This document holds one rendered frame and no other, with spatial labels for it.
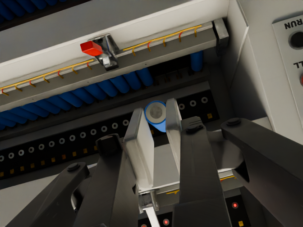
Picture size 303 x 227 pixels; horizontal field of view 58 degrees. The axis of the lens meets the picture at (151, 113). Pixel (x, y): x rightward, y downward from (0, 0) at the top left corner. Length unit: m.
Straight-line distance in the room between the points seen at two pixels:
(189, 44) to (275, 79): 0.11
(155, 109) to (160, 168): 0.13
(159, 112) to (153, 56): 0.17
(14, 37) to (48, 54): 0.05
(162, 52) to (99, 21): 0.09
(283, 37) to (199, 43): 0.10
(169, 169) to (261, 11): 0.20
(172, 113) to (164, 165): 0.17
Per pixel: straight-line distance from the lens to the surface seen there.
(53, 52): 0.36
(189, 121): 0.16
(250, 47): 0.33
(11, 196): 0.39
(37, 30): 0.37
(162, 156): 0.32
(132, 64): 0.36
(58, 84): 0.39
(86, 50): 0.27
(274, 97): 0.32
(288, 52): 0.33
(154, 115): 0.20
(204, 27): 0.37
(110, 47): 0.33
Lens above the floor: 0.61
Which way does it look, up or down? 1 degrees down
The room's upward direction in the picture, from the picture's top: 164 degrees clockwise
